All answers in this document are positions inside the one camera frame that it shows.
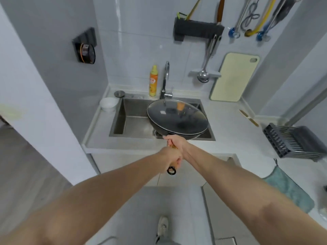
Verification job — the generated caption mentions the teal hand towel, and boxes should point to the teal hand towel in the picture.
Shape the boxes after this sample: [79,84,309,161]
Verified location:
[263,158,315,214]

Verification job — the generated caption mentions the hanging wire whisk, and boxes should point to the hanging wire whisk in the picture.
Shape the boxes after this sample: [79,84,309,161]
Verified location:
[241,0,261,31]

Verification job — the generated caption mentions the wooden chopsticks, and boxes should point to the wooden chopsticks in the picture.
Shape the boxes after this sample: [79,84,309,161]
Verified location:
[185,0,203,21]

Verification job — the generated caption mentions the person's right hand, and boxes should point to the person's right hand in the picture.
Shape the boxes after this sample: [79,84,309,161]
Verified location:
[163,134,190,161]

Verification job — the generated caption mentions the wooden handled knife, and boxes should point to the wooden handled knife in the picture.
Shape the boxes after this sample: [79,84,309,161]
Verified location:
[217,0,226,25]

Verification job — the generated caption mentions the black wall knife holder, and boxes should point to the black wall knife holder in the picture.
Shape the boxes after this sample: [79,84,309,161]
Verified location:
[173,17,225,42]

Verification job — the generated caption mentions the grey dish drying rack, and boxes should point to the grey dish drying rack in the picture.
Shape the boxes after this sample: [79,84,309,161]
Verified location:
[263,122,327,161]

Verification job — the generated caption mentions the person's left hand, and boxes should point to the person's left hand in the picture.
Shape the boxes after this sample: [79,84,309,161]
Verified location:
[159,146,183,174]

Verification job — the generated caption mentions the steel ladle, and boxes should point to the steel ladle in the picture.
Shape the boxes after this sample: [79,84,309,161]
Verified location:
[197,35,218,84]

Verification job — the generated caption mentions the chrome faucet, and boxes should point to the chrome faucet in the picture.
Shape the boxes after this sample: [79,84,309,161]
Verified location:
[160,61,174,99]

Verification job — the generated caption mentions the wooden stick pieces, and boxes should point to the wooden stick pieces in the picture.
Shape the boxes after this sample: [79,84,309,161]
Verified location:
[239,109,260,127]

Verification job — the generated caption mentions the black wok with wooden handle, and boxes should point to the black wok with wooden handle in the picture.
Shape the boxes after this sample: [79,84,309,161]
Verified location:
[147,99,209,175]

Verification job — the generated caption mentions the glass lid with wooden knob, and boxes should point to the glass lid with wooden knob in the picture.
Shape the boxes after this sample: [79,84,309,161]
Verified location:
[147,99,208,136]

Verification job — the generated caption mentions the person's left forearm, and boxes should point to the person's left forearm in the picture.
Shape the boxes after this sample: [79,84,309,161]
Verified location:
[0,147,164,245]

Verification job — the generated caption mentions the steel utensil with blue end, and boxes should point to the steel utensil with blue end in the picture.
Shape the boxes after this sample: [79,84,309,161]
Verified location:
[228,0,253,39]

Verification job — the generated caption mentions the yellow handled utensil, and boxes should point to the yellow handled utensil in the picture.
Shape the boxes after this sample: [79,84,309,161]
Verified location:
[244,0,278,37]

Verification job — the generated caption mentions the black and steel hanging utensil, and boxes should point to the black and steel hanging utensil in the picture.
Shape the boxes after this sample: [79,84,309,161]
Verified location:
[256,0,305,42]

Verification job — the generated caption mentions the white bowl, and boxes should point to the white bowl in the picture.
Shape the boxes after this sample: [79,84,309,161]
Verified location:
[99,97,119,112]

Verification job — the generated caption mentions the person's right forearm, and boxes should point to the person's right forearm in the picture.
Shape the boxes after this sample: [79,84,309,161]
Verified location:
[183,143,327,245]

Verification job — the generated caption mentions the cream cutting board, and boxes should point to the cream cutting board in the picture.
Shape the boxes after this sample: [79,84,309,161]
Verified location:
[209,52,260,102]

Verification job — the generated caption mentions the black wall mounted timer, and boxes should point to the black wall mounted timer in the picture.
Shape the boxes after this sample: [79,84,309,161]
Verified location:
[72,27,98,65]

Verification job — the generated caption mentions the stainless steel sink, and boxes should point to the stainless steel sink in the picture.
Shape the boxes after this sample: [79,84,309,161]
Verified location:
[109,97,216,141]

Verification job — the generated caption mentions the person's white shoe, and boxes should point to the person's white shoe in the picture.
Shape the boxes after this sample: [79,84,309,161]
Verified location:
[155,216,170,244]

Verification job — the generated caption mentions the yellow spray bottle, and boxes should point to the yellow spray bottle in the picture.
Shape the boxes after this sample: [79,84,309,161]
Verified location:
[149,65,159,97]

